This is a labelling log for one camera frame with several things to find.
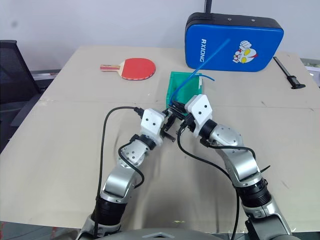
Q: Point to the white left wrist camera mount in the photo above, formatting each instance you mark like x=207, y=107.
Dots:
x=151, y=122

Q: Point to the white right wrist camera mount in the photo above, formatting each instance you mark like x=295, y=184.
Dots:
x=201, y=107

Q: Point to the black caliper tool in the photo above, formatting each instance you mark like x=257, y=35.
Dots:
x=287, y=72

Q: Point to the green plastic bin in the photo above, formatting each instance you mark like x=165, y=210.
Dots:
x=185, y=87

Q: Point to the black pole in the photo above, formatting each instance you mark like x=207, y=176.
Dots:
x=208, y=6

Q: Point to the red table tennis paddle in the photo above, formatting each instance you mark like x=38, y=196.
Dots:
x=138, y=68

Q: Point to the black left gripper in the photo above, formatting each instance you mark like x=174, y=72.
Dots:
x=167, y=127

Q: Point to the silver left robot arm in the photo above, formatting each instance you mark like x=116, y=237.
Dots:
x=117, y=181

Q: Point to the grey robot torso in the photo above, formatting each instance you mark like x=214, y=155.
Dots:
x=165, y=235

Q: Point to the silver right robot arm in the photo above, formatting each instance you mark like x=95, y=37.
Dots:
x=243, y=165

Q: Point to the blue RXIONG kick pad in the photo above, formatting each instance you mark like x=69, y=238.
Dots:
x=232, y=42

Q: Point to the black office chair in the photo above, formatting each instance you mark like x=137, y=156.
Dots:
x=15, y=82

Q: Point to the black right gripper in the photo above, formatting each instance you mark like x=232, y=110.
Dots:
x=188, y=122

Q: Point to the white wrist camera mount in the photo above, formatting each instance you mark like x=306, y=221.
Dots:
x=201, y=107
x=151, y=122

